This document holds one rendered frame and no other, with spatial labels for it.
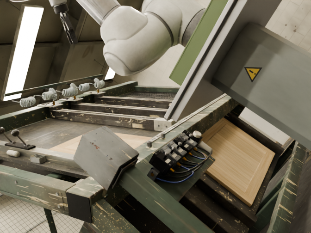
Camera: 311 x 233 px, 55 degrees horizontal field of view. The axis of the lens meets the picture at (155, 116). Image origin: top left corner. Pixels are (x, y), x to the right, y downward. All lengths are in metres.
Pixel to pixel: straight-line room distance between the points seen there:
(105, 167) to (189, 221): 0.31
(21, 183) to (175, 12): 0.91
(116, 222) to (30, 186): 0.42
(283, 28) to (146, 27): 5.59
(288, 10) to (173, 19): 5.52
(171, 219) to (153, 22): 0.64
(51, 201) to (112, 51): 0.63
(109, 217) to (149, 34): 0.64
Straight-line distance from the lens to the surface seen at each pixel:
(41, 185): 1.27
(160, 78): 7.41
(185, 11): 1.10
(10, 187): 1.46
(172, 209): 0.97
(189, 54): 1.00
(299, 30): 6.49
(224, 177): 2.03
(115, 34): 1.02
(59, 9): 1.78
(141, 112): 2.20
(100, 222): 1.13
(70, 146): 1.74
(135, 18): 1.04
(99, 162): 1.00
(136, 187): 0.99
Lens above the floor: 0.50
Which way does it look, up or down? 16 degrees up
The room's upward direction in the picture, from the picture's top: 53 degrees counter-clockwise
